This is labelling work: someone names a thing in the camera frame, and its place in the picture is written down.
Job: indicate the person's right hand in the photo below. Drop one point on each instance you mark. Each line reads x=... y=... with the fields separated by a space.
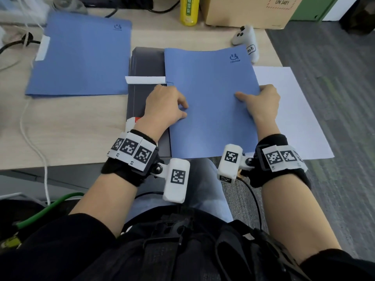
x=263 y=108

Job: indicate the person's left hand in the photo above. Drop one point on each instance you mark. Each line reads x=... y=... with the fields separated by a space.
x=164 y=111

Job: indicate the stack of white papers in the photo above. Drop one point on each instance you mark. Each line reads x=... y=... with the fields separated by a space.
x=296 y=119

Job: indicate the gray blue folder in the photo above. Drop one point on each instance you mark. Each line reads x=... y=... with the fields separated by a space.
x=211 y=99

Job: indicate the gray translucent clip folder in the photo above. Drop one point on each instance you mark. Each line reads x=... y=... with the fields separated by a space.
x=146 y=61

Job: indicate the person's left forearm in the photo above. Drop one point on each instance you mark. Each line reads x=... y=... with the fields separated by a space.
x=105 y=204

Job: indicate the person's right forearm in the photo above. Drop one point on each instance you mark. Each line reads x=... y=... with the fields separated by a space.
x=296 y=219

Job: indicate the person's right leg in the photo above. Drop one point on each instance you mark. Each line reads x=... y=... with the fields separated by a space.
x=208 y=190

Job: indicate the person's leg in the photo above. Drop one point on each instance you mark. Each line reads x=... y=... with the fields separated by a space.
x=208 y=190
x=149 y=206

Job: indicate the person's left leg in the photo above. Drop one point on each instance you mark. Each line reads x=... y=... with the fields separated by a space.
x=149 y=206

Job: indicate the person's black shirt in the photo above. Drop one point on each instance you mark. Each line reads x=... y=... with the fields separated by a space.
x=58 y=251

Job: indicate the white game controller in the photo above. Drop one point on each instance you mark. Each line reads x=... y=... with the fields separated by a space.
x=247 y=40

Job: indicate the cardboard box black logo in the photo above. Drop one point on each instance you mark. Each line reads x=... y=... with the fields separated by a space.
x=240 y=11

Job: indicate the yellow drink bottle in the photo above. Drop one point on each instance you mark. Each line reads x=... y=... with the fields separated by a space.
x=189 y=11

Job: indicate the green cabinet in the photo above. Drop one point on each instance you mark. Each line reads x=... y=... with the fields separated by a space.
x=313 y=8

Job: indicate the black power strip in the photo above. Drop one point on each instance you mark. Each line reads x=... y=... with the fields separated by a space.
x=117 y=2

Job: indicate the white cabinet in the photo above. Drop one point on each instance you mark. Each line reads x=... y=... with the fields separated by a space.
x=341 y=8

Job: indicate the black bag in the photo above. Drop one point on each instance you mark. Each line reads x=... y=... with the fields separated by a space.
x=360 y=14

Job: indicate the black chest harness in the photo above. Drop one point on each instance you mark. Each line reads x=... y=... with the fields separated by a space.
x=190 y=251

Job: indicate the white power strip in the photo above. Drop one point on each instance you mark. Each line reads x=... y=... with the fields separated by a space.
x=23 y=11

